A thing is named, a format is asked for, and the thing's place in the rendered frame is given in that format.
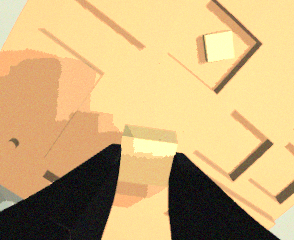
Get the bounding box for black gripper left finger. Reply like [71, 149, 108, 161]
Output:
[0, 144, 123, 240]

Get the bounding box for tan square block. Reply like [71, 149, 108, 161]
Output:
[119, 124, 178, 187]
[202, 31, 235, 63]

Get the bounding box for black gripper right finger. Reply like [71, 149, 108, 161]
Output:
[167, 152, 280, 240]

